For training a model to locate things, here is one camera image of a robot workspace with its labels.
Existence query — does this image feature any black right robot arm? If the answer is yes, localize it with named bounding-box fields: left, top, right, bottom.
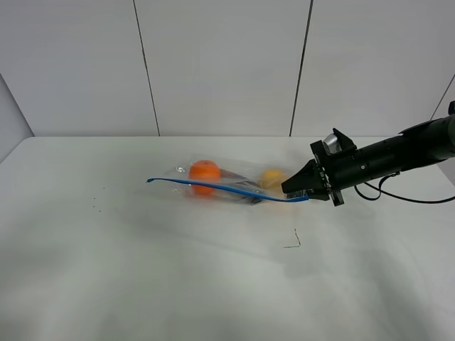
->
left=282, top=115, right=454, bottom=206

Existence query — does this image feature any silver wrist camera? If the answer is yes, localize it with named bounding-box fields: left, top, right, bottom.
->
left=323, top=133, right=341, bottom=155

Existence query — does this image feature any dark purple eggplant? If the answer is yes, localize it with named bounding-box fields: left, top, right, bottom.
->
left=218, top=169, right=263, bottom=205

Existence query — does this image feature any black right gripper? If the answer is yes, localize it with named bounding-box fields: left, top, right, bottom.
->
left=282, top=128, right=358, bottom=207

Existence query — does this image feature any orange fruit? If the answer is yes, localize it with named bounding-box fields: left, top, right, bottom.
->
left=188, top=160, right=221, bottom=195

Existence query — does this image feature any clear zip bag blue seal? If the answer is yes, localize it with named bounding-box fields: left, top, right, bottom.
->
left=146, top=154, right=309, bottom=205

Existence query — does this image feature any black cable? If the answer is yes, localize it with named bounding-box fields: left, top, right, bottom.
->
left=353, top=172, right=455, bottom=204

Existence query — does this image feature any yellow fruit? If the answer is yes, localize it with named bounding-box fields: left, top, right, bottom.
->
left=258, top=168, right=289, bottom=190

